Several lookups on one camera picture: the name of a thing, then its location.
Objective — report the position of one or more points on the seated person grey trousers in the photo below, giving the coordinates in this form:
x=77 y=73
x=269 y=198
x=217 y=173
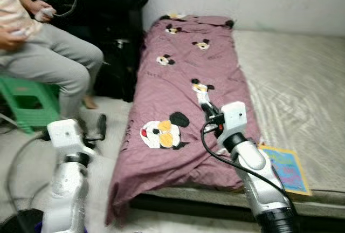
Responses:
x=48 y=55

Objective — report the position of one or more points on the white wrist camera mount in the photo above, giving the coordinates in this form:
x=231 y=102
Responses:
x=67 y=135
x=234 y=117

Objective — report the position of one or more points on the grey quilted mattress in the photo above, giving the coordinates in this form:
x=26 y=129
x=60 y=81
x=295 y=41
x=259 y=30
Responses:
x=291 y=82

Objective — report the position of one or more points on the black fabric wardrobe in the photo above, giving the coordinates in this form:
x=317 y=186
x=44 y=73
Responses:
x=113 y=6

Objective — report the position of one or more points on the yellow bordered children's book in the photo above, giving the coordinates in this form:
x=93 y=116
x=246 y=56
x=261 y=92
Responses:
x=285 y=168

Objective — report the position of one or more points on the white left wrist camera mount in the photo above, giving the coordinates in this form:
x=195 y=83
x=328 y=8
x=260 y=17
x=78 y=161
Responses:
x=67 y=135

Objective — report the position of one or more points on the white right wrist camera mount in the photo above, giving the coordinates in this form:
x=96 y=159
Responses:
x=234 y=117

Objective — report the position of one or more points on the green plastic stool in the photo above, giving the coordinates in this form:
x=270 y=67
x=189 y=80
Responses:
x=13 y=84

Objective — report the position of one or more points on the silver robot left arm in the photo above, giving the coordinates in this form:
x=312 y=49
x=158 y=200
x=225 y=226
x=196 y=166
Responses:
x=67 y=195

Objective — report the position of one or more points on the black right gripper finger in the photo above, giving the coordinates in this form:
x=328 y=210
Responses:
x=209 y=104

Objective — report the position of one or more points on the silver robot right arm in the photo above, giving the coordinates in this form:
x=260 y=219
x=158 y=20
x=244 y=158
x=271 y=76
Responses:
x=259 y=179

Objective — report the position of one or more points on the dark bed frame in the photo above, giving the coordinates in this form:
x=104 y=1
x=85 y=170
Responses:
x=178 y=207

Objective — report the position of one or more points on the white handheld controller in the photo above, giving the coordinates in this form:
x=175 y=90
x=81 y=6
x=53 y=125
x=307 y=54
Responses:
x=46 y=12

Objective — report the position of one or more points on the purple cartoon print blanket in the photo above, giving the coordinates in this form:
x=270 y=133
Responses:
x=178 y=60

